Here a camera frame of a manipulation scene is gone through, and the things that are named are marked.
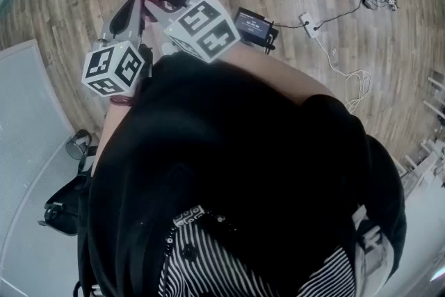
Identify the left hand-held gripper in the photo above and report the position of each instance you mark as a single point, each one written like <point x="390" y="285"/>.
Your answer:
<point x="111" y="67"/>

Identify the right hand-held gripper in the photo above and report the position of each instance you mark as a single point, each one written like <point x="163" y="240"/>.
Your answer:
<point x="205" y="29"/>

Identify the person's right forearm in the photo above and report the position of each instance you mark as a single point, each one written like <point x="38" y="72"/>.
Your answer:
<point x="271" y="73"/>

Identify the person's left forearm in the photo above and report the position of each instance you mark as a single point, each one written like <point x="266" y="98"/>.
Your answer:
<point x="111" y="125"/>

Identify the black screen device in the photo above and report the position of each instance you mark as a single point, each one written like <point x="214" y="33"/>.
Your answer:
<point x="252" y="26"/>

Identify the white power strip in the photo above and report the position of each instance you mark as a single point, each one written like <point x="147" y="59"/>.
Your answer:
<point x="309" y="24"/>

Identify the white mesh panel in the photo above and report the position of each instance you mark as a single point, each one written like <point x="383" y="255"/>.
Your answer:
<point x="28" y="135"/>

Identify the person's black shirt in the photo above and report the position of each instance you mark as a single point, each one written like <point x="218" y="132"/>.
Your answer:
<point x="226" y="149"/>

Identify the black bag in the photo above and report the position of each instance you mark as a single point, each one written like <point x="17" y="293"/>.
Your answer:
<point x="69" y="205"/>

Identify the black white striped garment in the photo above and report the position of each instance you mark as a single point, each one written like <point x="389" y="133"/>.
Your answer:
<point x="201" y="264"/>

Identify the white wooden rack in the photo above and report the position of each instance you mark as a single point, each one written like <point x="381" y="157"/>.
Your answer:
<point x="426" y="163"/>

